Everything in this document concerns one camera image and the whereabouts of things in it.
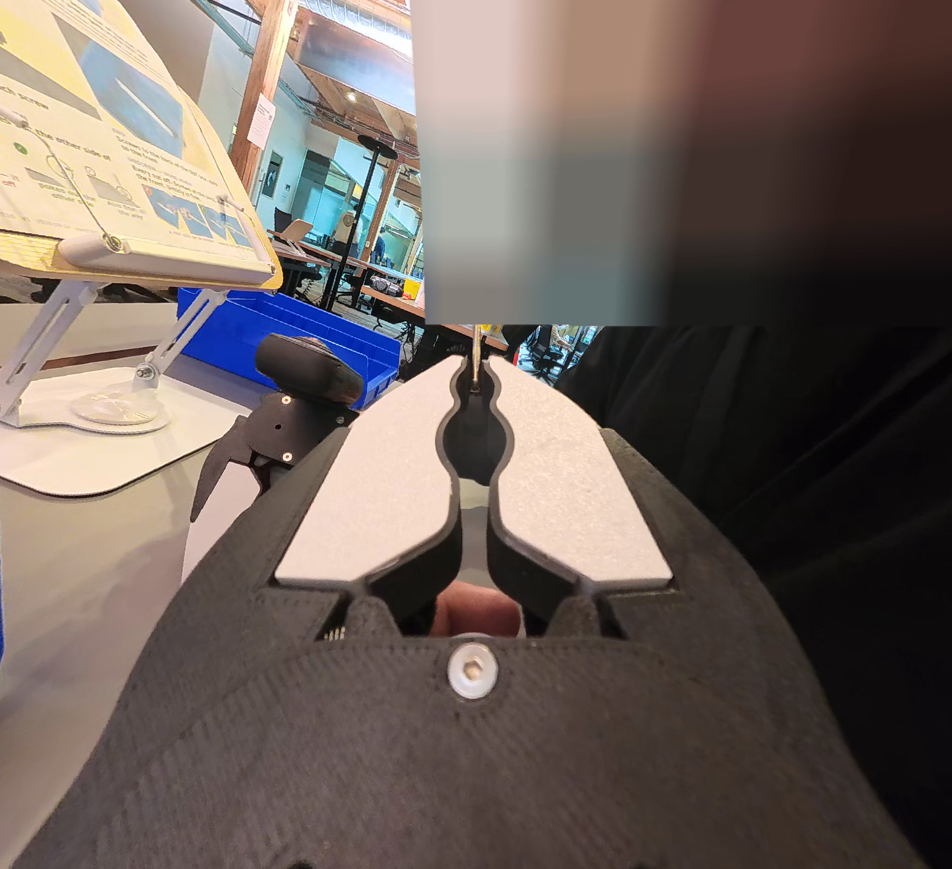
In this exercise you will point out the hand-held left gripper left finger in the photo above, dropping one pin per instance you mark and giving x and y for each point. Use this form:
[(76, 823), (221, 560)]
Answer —
[(372, 497)]

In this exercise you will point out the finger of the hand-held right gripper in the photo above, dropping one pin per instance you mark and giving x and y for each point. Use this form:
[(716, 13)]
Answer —
[(223, 512)]

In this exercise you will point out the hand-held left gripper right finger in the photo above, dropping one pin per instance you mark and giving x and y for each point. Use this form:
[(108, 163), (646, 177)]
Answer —
[(573, 497)]

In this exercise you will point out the small metal bolt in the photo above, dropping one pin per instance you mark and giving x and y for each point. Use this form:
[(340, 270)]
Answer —
[(476, 355)]

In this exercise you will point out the blue plastic bin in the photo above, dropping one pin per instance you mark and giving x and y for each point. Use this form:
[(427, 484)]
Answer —
[(312, 341)]

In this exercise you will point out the brown background table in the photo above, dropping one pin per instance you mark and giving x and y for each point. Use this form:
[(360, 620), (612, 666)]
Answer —
[(387, 296)]

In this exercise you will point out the black floor lamp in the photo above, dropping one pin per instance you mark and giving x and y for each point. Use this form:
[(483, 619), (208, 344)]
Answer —
[(364, 214)]

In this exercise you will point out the white stand with instruction board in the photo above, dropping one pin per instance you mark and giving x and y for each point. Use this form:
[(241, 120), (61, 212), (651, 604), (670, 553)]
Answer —
[(111, 140)]

